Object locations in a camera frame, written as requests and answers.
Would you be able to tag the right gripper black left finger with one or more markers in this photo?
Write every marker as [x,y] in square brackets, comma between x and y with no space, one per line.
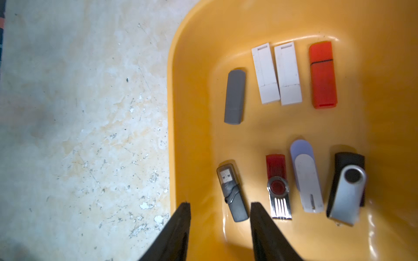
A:
[172,242]

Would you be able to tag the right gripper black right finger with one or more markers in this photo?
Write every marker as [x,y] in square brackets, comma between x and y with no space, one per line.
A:
[269,244]

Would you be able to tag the dark red usb flash drive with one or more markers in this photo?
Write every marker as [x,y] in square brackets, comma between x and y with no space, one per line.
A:
[278,187]

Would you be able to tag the black silver usb flash drive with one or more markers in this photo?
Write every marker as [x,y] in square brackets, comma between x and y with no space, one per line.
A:
[347,194]

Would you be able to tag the white blue usb flash drive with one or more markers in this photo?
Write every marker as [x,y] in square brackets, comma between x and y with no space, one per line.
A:
[306,176]

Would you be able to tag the dark grey usb flash drive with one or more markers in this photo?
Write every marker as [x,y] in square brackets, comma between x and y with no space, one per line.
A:
[235,93]

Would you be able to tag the light grey usb flash drive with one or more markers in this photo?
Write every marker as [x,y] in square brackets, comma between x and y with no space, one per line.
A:
[287,72]

